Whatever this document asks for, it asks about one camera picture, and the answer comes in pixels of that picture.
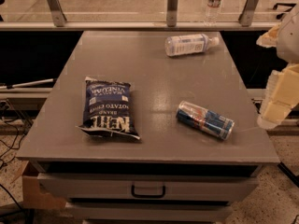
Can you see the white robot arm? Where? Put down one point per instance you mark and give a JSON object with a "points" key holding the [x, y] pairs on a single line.
{"points": [[287, 45]]}

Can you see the grey lower drawer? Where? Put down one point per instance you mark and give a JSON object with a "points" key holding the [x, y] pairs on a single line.
{"points": [[149, 212]]}

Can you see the grey drawer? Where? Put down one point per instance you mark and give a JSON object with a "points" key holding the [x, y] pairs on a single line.
{"points": [[149, 212], [178, 188]]}

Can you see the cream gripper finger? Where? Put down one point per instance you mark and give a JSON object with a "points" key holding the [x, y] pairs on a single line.
{"points": [[269, 39], [281, 96]]}

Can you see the metal railing frame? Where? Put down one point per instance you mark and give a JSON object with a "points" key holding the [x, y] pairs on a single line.
{"points": [[101, 14]]}

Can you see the upright clear water bottle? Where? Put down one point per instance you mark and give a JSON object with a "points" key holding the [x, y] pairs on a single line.
{"points": [[212, 12]]}

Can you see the white rod with black tip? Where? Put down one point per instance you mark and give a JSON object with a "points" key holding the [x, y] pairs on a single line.
{"points": [[27, 84]]}

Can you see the black drawer handle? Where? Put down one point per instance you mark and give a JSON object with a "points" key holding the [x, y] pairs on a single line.
{"points": [[148, 193]]}

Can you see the lying clear plastic bottle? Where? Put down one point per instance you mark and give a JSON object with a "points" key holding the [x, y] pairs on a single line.
{"points": [[189, 44]]}

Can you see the brown cardboard box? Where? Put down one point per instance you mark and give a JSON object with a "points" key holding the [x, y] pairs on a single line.
{"points": [[34, 195]]}

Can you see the dark blue potato chips bag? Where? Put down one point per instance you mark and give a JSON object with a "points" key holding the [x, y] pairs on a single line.
{"points": [[107, 109]]}

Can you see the blue silver drink can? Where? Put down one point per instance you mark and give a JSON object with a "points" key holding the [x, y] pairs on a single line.
{"points": [[205, 120]]}

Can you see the grey upper drawer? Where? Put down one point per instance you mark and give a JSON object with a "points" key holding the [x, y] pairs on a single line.
{"points": [[178, 188]]}

